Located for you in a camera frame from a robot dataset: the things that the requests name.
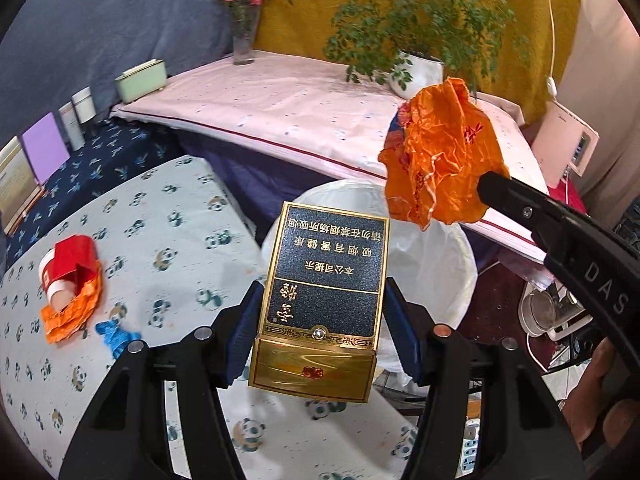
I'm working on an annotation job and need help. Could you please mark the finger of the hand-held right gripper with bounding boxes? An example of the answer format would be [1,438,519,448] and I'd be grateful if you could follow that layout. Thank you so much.
[477,171,592,249]

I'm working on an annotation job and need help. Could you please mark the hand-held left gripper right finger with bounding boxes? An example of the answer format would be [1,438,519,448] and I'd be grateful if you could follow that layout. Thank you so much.
[384,277,586,480]

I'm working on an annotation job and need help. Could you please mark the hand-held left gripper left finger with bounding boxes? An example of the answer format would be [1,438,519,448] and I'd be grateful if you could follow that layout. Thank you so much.
[59,280,266,480]

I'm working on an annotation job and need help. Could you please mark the white lined trash bin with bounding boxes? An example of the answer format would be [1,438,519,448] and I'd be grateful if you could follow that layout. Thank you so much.
[260,180,478,376]

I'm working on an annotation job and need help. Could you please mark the orange plastic bag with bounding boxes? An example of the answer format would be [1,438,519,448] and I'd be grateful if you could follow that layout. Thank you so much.
[378,76,511,231]

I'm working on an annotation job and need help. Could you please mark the black and gold cigarette box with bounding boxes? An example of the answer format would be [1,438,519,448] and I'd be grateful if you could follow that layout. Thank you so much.
[248,201,391,403]

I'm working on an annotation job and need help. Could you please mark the person's right hand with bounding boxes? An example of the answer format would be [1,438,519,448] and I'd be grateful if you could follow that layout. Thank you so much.
[570,337,640,453]

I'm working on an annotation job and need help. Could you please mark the red cloth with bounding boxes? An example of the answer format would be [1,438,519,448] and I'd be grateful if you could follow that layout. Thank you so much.
[547,180,588,213]

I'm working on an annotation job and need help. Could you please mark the white round appliance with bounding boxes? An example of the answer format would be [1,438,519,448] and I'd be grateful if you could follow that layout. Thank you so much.
[520,287,591,341]

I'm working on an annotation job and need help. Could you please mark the panda print cloth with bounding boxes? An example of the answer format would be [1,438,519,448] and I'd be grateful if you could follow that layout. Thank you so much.
[0,155,421,480]

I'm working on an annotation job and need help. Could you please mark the white power strip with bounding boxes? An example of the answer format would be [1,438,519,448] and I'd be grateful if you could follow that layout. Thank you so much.
[457,415,481,480]

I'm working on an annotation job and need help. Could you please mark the blue crumpled wrapper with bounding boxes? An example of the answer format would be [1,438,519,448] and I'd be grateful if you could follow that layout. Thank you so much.
[95,317,142,359]

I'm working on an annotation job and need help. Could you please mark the dark purple cloth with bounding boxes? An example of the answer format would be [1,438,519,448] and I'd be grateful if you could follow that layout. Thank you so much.
[177,130,391,241]

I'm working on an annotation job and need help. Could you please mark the green plant in white pot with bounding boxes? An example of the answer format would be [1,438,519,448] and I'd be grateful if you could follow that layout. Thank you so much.
[285,0,533,101]

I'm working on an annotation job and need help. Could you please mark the orange crumpled wrapper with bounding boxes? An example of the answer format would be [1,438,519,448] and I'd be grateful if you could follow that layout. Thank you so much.
[40,265,103,345]

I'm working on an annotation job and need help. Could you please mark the red paper cup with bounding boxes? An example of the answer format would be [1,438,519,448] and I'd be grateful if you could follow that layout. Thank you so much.
[39,235,98,311]

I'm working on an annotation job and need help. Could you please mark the navy patterned cloth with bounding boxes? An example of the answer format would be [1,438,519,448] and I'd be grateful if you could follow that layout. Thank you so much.
[5,120,186,256]

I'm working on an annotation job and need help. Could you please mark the pink dotted cloth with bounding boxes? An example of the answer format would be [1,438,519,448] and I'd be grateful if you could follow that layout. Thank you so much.
[110,55,551,266]

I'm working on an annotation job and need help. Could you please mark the wooden stand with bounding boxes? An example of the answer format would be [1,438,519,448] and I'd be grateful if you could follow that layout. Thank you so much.
[2,185,46,236]

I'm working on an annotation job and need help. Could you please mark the white tube bottle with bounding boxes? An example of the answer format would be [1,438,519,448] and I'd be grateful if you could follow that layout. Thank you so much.
[58,102,85,151]

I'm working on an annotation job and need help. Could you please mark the purple card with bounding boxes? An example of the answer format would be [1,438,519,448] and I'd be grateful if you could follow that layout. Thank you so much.
[21,112,70,184]

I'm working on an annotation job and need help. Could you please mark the green tissue box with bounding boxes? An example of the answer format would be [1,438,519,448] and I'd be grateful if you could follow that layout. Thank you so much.
[114,59,167,105]

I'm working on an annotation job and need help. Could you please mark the framed picture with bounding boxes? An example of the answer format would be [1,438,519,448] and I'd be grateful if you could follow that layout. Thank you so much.
[0,136,41,216]

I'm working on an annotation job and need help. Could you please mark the white cylinder jar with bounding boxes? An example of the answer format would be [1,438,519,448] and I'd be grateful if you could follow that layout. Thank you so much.
[71,86,97,125]

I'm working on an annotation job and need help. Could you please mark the yellow backdrop cloth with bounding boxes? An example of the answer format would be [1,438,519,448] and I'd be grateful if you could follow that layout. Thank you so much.
[255,0,583,121]

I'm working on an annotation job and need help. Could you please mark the glass vase with pink flowers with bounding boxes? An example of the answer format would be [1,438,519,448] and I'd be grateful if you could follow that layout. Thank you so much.
[215,0,275,66]

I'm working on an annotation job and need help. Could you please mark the blue backdrop cloth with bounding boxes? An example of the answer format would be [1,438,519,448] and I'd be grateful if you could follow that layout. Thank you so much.
[0,0,266,161]

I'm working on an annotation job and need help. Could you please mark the white wall device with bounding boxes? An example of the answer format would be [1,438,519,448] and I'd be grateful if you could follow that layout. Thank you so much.
[531,100,600,177]

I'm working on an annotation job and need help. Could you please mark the white cable with switch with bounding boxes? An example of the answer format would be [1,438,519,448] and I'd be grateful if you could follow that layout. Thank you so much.
[542,0,576,196]

